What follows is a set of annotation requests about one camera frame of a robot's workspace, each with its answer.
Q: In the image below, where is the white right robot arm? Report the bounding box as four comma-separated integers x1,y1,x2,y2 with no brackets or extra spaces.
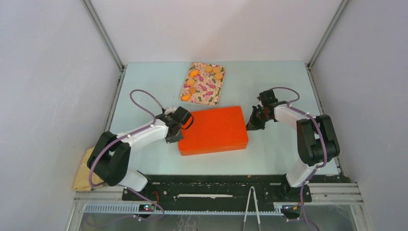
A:
246,88,340,201

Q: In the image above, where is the swirl butter cookie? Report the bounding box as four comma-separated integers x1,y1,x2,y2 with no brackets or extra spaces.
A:
189,87,197,94

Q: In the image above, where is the orange box lid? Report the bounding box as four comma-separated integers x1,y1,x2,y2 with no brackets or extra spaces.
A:
178,106,249,156

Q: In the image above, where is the floral pink serving tray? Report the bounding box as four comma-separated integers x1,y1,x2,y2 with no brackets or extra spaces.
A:
180,62,226,106

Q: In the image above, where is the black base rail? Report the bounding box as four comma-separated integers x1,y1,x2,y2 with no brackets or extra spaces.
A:
140,175,312,212

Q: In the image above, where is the round tan biscuit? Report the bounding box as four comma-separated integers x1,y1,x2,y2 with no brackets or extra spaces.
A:
212,66,222,74
214,73,223,80
204,65,213,73
186,78,196,87

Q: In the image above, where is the yellow cloth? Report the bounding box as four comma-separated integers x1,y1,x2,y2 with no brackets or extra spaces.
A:
72,147,94,192

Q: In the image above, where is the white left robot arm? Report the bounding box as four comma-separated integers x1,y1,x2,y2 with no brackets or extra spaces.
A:
87,106,194,201

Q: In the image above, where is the aluminium frame rail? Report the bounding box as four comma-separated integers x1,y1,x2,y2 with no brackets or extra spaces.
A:
74,183,364,216

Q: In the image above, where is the orange fish-shaped cookie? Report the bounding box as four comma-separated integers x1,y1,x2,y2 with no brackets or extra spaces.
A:
181,93,191,101
189,69,200,77

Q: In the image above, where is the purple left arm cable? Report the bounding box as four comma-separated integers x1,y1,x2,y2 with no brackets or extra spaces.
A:
88,89,165,221

